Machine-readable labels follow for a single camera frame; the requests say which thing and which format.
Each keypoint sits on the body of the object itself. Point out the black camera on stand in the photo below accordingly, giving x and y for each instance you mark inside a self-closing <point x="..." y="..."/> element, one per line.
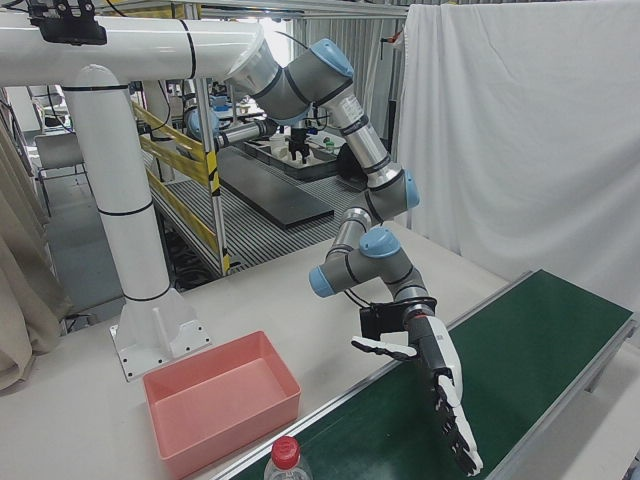
<point x="70" y="30"/>

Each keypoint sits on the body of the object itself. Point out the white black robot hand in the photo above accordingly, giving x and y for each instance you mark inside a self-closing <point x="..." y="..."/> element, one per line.
<point x="440" y="365"/>

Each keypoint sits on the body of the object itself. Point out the yellow black guard rail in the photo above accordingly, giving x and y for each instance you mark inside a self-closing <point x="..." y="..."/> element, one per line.
<point x="170" y="140"/>

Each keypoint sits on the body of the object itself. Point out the black flat platform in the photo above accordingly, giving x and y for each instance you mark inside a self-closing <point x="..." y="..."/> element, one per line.
<point x="280" y="195"/>

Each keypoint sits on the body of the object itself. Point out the small silver blue robot arm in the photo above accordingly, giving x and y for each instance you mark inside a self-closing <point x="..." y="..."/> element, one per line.
<point x="240" y="132"/>

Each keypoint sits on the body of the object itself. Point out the clear bottle red cap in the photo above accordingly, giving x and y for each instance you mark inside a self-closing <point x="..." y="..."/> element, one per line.
<point x="286" y="452"/>

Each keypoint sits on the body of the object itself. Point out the pink plastic basket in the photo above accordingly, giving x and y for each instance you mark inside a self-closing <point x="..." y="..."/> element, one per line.
<point x="220" y="400"/>

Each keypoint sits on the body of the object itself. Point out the black tray with white parts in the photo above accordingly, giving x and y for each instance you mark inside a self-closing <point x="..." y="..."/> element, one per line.
<point x="310" y="167"/>

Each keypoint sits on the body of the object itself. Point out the grey chair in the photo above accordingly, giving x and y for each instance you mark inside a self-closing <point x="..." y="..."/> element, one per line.
<point x="60" y="155"/>

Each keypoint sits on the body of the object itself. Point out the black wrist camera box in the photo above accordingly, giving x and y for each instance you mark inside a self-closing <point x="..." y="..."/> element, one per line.
<point x="380" y="320"/>

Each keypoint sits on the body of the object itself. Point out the grey metal grating platform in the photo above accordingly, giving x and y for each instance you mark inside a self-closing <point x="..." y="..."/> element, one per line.
<point x="260" y="240"/>

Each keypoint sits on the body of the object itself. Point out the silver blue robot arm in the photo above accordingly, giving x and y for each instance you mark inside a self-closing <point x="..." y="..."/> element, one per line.
<point x="370" y="145"/>

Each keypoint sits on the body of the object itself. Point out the white cloth backdrop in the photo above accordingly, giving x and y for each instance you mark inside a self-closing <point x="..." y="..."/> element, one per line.
<point x="525" y="125"/>

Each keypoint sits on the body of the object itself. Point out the beige curtain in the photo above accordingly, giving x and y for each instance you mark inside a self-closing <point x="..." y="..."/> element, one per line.
<point x="20" y="275"/>

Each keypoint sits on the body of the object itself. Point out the green belt conveyor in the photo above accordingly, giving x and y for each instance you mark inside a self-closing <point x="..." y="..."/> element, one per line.
<point x="525" y="340"/>

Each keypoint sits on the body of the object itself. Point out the black band on stand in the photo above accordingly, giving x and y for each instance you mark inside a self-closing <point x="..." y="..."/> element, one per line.
<point x="191" y="47"/>

